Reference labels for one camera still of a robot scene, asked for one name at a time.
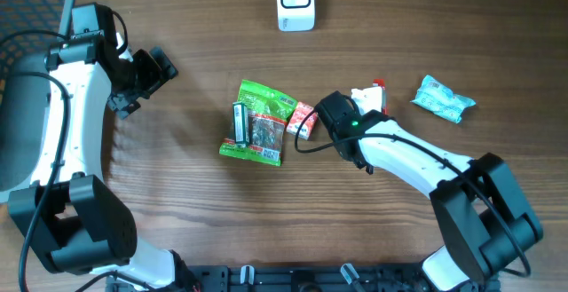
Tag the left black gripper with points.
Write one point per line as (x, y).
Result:
(119, 101)

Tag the green white small box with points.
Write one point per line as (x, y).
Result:
(241, 124)

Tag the green snack bag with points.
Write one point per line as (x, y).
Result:
(268, 114)

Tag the orange tissue pack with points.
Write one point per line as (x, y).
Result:
(303, 120)

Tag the red snack bar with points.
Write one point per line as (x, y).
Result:
(380, 83)

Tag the teal tissue pack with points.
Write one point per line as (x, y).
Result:
(440, 100)

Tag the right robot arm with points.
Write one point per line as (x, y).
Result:
(484, 218)

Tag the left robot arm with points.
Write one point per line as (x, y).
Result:
(69, 218)

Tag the white barcode scanner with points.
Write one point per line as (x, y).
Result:
(296, 15)

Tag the grey plastic mesh basket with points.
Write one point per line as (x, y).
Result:
(28, 27)

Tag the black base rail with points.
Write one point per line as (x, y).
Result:
(378, 278)

